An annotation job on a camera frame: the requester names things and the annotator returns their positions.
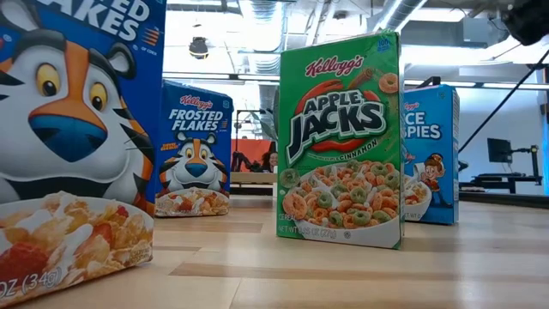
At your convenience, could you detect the Frosted Flakes cereal box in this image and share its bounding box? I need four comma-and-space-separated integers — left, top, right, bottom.
154, 79, 235, 218
0, 0, 167, 308

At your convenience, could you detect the person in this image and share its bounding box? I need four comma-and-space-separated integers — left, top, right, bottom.
260, 149, 279, 173

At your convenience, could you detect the black computer monitor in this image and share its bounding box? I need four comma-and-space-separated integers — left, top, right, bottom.
486, 137, 514, 164

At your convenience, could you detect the Apple Jacks cereal box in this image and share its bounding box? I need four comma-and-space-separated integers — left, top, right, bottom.
275, 28, 406, 251

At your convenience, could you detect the Rice Krispies cereal box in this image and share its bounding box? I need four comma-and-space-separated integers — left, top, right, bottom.
401, 83, 461, 226

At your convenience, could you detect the black metal table frame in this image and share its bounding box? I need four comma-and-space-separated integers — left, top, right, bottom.
456, 47, 549, 210

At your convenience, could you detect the black desk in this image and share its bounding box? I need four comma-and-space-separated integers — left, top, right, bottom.
458, 171, 544, 194

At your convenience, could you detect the orange panel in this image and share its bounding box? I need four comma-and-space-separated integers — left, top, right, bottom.
230, 137, 275, 173

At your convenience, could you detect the black dome ceiling lamp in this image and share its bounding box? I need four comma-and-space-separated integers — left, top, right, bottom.
188, 36, 210, 60

